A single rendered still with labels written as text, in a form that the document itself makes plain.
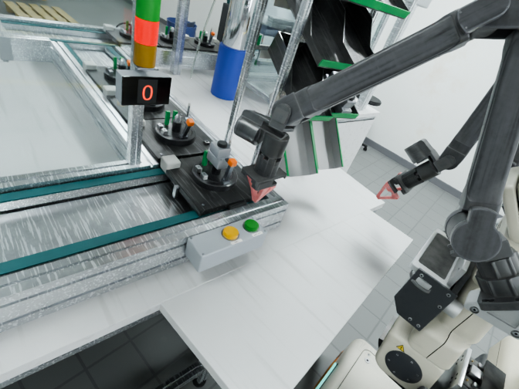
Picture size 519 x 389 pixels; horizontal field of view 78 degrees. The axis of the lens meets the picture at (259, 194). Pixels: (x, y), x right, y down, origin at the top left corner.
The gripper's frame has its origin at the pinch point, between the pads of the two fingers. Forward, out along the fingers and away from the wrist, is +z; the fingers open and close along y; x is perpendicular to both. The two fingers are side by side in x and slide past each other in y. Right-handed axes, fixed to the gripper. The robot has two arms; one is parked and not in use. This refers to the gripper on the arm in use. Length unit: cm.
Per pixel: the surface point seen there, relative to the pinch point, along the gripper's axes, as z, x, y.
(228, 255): 11.0, 6.0, 10.1
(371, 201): 19, 5, -69
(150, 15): -33.4, -29.0, 17.8
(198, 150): 7.3, -33.5, -4.3
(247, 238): 7.8, 5.7, 4.5
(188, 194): 6.9, -14.2, 10.6
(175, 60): 12, -125, -45
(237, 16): -22, -94, -57
